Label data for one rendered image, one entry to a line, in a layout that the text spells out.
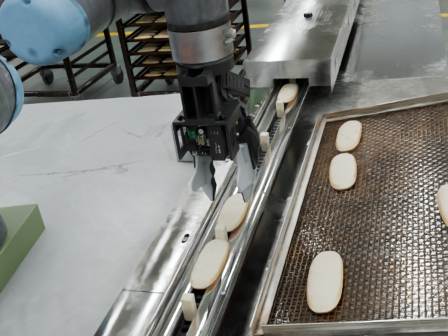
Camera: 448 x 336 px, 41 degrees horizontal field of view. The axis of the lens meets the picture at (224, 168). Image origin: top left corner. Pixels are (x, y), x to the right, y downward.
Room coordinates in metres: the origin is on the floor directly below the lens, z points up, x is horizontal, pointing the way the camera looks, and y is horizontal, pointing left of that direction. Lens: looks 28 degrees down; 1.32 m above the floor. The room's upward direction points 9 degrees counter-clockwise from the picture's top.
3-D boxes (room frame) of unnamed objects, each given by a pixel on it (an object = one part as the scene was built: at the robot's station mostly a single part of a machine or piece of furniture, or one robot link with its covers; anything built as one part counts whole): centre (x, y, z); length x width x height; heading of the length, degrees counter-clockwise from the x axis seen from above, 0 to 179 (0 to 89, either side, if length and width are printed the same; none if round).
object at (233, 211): (0.73, 0.00, 0.86); 0.10 x 0.04 x 0.01; 161
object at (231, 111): (0.70, 0.01, 1.03); 0.09 x 0.08 x 0.12; 160
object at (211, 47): (0.71, 0.00, 1.11); 0.08 x 0.08 x 0.05
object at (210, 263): (0.62, 0.04, 0.86); 0.10 x 0.04 x 0.01; 160
